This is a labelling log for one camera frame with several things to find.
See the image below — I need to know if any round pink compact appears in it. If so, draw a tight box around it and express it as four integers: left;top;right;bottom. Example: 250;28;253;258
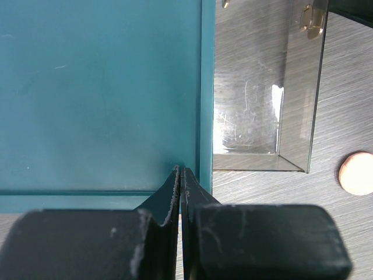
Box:
338;152;372;196

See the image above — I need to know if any clear smoky drawer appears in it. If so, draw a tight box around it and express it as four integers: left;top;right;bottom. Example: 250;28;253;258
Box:
213;1;328;173

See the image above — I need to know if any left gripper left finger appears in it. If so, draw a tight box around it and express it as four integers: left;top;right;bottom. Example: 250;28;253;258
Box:
129;166;181;279

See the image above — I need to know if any teal drawer organizer box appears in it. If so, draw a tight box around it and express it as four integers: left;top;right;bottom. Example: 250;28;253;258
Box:
1;1;215;213

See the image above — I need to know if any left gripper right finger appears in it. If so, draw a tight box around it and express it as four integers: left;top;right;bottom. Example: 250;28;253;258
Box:
180;168;218;279

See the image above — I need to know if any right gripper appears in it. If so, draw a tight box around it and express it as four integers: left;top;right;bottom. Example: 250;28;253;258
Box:
329;0;373;27

